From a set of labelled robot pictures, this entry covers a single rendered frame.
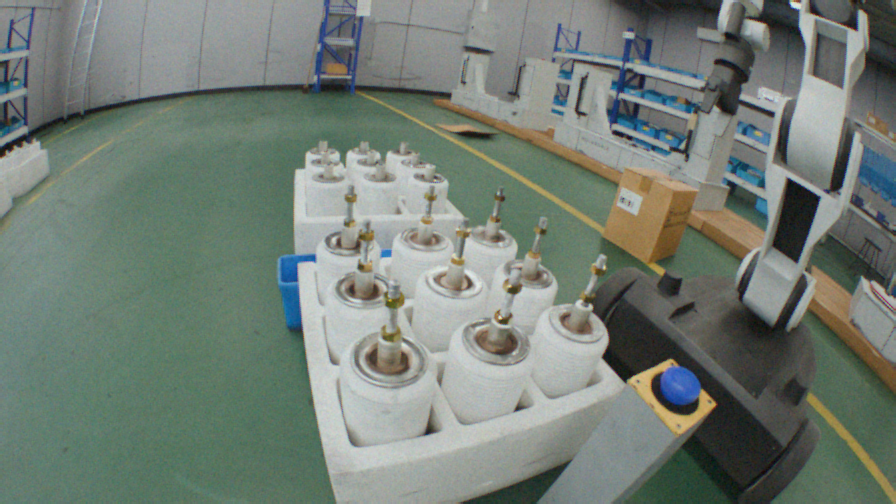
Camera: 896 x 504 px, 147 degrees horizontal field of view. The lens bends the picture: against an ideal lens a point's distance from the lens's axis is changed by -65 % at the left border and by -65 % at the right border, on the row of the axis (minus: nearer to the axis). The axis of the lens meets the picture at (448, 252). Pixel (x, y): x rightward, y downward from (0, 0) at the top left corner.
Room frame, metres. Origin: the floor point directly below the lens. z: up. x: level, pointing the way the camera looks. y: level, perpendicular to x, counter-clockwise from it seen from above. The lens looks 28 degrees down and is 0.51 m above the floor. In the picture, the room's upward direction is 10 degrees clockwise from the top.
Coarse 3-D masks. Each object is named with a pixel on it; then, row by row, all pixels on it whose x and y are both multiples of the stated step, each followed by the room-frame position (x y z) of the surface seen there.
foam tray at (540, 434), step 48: (528, 336) 0.41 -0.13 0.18; (336, 384) 0.27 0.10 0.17; (528, 384) 0.32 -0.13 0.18; (624, 384) 0.33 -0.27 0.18; (336, 432) 0.20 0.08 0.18; (432, 432) 0.25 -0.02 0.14; (480, 432) 0.23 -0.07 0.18; (528, 432) 0.25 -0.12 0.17; (576, 432) 0.29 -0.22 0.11; (336, 480) 0.15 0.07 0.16; (384, 480) 0.17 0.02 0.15; (432, 480) 0.20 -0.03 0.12; (480, 480) 0.23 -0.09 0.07
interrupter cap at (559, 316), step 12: (552, 312) 0.37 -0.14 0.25; (564, 312) 0.38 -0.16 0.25; (552, 324) 0.35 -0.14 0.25; (564, 324) 0.35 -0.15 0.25; (588, 324) 0.36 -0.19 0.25; (600, 324) 0.36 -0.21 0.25; (564, 336) 0.33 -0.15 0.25; (576, 336) 0.33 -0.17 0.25; (588, 336) 0.33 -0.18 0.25; (600, 336) 0.33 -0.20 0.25
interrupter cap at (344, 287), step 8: (352, 272) 0.39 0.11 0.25; (336, 280) 0.36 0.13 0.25; (344, 280) 0.37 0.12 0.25; (352, 280) 0.37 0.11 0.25; (376, 280) 0.38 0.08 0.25; (384, 280) 0.38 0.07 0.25; (336, 288) 0.35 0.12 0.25; (344, 288) 0.35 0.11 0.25; (352, 288) 0.36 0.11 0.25; (376, 288) 0.37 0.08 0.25; (384, 288) 0.37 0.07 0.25; (336, 296) 0.33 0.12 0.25; (344, 296) 0.34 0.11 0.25; (352, 296) 0.34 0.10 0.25; (360, 296) 0.34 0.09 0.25; (368, 296) 0.35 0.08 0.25; (376, 296) 0.35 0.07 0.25; (344, 304) 0.32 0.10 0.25; (352, 304) 0.32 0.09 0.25; (360, 304) 0.32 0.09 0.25; (368, 304) 0.33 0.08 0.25; (376, 304) 0.33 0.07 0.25
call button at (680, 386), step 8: (672, 368) 0.20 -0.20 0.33; (680, 368) 0.20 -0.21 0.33; (664, 376) 0.19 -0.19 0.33; (672, 376) 0.19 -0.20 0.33; (680, 376) 0.19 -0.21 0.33; (688, 376) 0.19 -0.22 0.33; (664, 384) 0.19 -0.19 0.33; (672, 384) 0.18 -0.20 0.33; (680, 384) 0.18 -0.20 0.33; (688, 384) 0.18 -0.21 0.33; (696, 384) 0.18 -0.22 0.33; (664, 392) 0.18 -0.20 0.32; (672, 392) 0.17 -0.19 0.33; (680, 392) 0.17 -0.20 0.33; (688, 392) 0.17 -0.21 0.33; (696, 392) 0.17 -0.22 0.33; (672, 400) 0.17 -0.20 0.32; (680, 400) 0.17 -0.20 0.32; (688, 400) 0.17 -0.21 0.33
